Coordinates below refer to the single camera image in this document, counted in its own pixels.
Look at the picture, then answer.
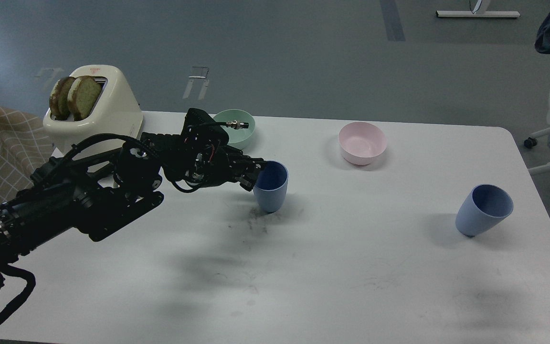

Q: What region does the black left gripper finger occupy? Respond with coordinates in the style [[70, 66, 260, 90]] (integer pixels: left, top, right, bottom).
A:
[[225, 170, 258, 192], [230, 147, 267, 176]]

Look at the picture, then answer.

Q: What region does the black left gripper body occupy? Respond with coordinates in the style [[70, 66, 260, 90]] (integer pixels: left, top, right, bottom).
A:
[[160, 107, 238, 193]]

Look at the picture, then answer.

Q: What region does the blue cup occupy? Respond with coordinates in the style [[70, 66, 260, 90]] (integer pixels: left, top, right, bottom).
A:
[[455, 184, 514, 237], [254, 161, 289, 213]]

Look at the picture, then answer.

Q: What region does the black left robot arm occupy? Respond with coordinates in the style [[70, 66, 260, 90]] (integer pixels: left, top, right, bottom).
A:
[[0, 107, 267, 325]]

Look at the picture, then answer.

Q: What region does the green bowl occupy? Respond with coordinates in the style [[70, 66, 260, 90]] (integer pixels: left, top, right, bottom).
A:
[[213, 109, 256, 150]]

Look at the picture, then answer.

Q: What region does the cream white toaster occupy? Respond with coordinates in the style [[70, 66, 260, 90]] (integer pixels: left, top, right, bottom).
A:
[[43, 64, 143, 154]]

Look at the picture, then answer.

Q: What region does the pink bowl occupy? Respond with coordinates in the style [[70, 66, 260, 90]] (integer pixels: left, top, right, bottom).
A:
[[338, 121, 388, 166]]

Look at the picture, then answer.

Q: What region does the front toast slice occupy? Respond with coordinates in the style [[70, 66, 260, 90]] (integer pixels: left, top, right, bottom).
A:
[[67, 75, 101, 121]]

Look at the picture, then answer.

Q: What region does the toast slice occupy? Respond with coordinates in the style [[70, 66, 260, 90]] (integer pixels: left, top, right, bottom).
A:
[[49, 76, 76, 120], [67, 75, 101, 121]]

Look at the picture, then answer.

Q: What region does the rear toast slice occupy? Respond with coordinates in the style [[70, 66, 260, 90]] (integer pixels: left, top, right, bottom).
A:
[[49, 76, 76, 120]]

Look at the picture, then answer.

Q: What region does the beige checkered cloth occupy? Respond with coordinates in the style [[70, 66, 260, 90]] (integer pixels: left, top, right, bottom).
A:
[[0, 106, 54, 204]]

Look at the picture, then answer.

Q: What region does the white desk foot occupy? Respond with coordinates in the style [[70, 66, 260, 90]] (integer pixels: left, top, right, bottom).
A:
[[435, 0, 521, 19]]

